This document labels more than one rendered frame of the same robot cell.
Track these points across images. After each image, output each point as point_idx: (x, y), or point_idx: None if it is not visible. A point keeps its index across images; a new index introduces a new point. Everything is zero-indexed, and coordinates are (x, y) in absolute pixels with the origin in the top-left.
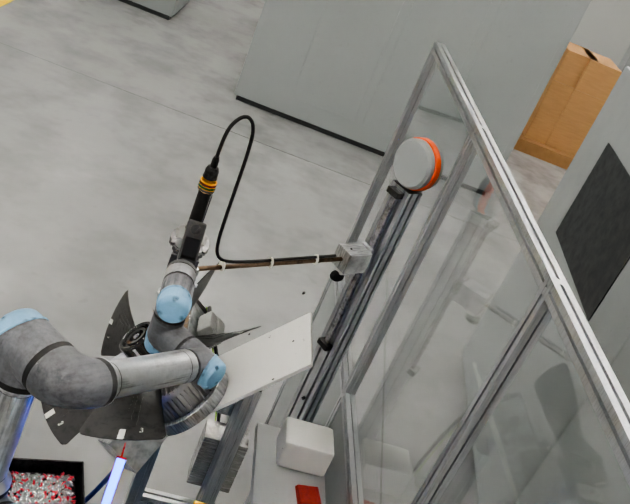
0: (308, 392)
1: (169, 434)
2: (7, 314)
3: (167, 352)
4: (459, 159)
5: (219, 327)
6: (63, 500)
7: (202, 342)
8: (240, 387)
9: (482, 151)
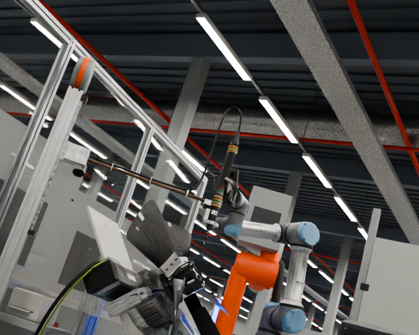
0: (8, 284)
1: None
2: (315, 225)
3: (244, 221)
4: (66, 61)
5: None
6: None
7: (189, 236)
8: (128, 268)
9: None
